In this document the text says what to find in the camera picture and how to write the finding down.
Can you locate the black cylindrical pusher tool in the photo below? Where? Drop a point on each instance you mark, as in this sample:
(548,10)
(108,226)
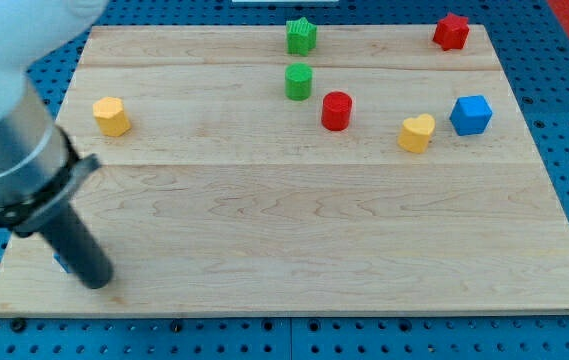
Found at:
(74,243)

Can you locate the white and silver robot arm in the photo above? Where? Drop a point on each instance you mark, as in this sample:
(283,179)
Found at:
(40,170)

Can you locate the yellow hexagon block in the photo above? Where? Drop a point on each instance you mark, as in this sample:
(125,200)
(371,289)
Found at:
(110,115)

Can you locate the wooden board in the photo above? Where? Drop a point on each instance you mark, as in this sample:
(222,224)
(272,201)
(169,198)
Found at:
(227,199)

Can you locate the green cylinder block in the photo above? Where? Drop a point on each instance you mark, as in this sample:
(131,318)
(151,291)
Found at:
(298,81)

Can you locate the red cylinder block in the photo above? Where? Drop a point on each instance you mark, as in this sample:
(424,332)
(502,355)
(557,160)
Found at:
(336,111)

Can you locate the green star block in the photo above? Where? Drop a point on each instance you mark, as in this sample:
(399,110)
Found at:
(301,36)

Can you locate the yellow heart block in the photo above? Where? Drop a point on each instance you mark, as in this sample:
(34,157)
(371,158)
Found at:
(416,132)

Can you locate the blue cube block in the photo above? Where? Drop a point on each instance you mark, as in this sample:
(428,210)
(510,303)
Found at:
(471,115)

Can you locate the red star block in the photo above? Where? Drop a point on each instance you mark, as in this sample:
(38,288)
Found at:
(451,32)

